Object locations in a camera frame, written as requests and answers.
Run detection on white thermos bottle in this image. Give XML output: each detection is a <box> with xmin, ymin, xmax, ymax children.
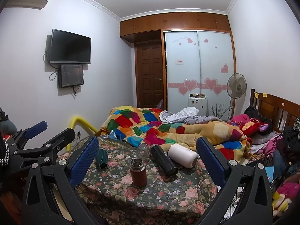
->
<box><xmin>167</xmin><ymin>144</ymin><xmax>199</xmax><ymax>169</ymax></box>

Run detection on standing electric fan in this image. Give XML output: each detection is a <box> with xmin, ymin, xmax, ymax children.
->
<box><xmin>227</xmin><ymin>73</ymin><xmax>247</xmax><ymax>120</ymax></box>

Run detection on small wall monitor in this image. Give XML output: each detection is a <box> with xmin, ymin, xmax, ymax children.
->
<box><xmin>57</xmin><ymin>64</ymin><xmax>84</xmax><ymax>88</ymax></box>

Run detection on yellow padded rail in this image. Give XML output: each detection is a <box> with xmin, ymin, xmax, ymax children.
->
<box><xmin>65</xmin><ymin>115</ymin><xmax>99</xmax><ymax>152</ymax></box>

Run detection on blue booklet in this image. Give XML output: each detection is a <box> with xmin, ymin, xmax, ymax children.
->
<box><xmin>264</xmin><ymin>166</ymin><xmax>274</xmax><ymax>183</ymax></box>

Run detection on yellow plush toy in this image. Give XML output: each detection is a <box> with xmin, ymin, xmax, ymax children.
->
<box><xmin>272</xmin><ymin>191</ymin><xmax>292</xmax><ymax>217</ymax></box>

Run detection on clear glass cup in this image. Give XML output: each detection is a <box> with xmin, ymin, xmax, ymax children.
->
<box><xmin>137</xmin><ymin>143</ymin><xmax>150</xmax><ymax>163</ymax></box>

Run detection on large wall television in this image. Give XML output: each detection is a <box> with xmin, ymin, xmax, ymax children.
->
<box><xmin>47</xmin><ymin>29</ymin><xmax>92</xmax><ymax>64</ymax></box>

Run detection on brown wooden door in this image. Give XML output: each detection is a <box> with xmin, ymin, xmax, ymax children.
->
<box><xmin>135</xmin><ymin>41</ymin><xmax>164</xmax><ymax>108</ymax></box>

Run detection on white sliding wardrobe doors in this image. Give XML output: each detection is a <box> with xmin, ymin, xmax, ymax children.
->
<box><xmin>164</xmin><ymin>31</ymin><xmax>235</xmax><ymax>120</ymax></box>

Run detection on grey white crumpled sheet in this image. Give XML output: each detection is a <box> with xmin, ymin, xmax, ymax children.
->
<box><xmin>159</xmin><ymin>107</ymin><xmax>222</xmax><ymax>125</ymax></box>

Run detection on wooden bed headboard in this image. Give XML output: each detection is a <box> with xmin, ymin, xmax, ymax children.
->
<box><xmin>250</xmin><ymin>88</ymin><xmax>300</xmax><ymax>133</ymax></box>

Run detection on dark green faceted cup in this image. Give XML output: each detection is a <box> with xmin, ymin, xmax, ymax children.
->
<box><xmin>95</xmin><ymin>149</ymin><xmax>108</xmax><ymax>170</ymax></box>

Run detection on wooden overhead cabinets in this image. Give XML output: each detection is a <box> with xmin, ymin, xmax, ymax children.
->
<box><xmin>119</xmin><ymin>12</ymin><xmax>231</xmax><ymax>43</ymax></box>

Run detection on floral tablecloth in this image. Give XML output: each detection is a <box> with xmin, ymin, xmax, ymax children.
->
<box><xmin>57</xmin><ymin>136</ymin><xmax>220</xmax><ymax>225</ymax></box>

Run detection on black thermos bottle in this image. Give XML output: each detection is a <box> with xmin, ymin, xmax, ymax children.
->
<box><xmin>150</xmin><ymin>144</ymin><xmax>179</xmax><ymax>178</ymax></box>

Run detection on red steel thermos cup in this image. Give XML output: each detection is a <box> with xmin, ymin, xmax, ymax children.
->
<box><xmin>130</xmin><ymin>158</ymin><xmax>147</xmax><ymax>187</ymax></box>

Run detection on red plush toy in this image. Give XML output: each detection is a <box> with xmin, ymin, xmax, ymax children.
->
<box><xmin>239</xmin><ymin>118</ymin><xmax>273</xmax><ymax>137</ymax></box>

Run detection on colourful patchwork blanket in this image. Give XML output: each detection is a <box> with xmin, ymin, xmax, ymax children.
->
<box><xmin>100</xmin><ymin>106</ymin><xmax>251</xmax><ymax>162</ymax></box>

